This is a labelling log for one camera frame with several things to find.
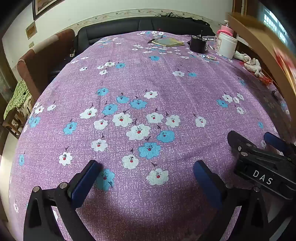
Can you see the wall switch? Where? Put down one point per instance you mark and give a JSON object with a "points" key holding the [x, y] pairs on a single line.
{"points": [[31, 44]]}

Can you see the dark cloth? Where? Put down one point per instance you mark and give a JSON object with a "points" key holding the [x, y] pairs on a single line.
{"points": [[170, 14]]}

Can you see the black pen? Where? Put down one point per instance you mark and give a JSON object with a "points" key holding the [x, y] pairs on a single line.
{"points": [[154, 40]]}

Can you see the red printed envelope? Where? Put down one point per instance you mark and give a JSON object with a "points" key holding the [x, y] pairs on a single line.
{"points": [[264, 80]]}

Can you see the black round container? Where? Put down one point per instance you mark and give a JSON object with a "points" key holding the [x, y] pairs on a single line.
{"points": [[197, 45]]}

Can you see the wooden chair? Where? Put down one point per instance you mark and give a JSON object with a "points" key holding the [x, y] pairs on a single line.
{"points": [[13, 122]]}

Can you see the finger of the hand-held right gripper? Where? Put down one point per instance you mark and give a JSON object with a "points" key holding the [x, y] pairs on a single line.
{"points": [[238, 140], [275, 140]]}

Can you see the black leather sofa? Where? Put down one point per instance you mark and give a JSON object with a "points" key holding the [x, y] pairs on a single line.
{"points": [[138, 25]]}

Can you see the small printed tube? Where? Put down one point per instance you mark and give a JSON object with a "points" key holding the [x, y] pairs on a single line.
{"points": [[210, 57]]}

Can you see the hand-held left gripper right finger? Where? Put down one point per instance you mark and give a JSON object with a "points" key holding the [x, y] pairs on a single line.
{"points": [[208, 183]]}

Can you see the framed painting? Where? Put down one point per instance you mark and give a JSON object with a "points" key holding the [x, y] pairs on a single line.
{"points": [[44, 5]]}

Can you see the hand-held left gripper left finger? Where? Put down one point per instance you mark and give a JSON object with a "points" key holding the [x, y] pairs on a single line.
{"points": [[84, 185]]}

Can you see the pink thermos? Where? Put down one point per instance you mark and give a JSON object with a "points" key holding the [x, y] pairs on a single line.
{"points": [[226, 29]]}

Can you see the small wall plaque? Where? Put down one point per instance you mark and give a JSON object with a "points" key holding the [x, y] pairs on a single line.
{"points": [[30, 30]]}

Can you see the white work glove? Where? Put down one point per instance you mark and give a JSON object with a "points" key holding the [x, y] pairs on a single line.
{"points": [[254, 66], [240, 56]]}

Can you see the purple floral tablecloth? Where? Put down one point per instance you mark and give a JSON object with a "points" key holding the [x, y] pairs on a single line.
{"points": [[185, 92]]}

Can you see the green notebook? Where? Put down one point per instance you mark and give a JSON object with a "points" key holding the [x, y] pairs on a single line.
{"points": [[168, 42]]}

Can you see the brown armchair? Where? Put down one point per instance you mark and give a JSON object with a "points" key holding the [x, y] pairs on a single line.
{"points": [[46, 60]]}

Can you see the wooden cabinet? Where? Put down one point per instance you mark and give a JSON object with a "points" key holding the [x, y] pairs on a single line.
{"points": [[259, 39]]}

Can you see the green patterned cloth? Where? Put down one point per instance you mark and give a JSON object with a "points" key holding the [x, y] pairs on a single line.
{"points": [[18, 97]]}

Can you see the white plastic jar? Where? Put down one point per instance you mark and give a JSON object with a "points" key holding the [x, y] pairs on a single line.
{"points": [[226, 46]]}

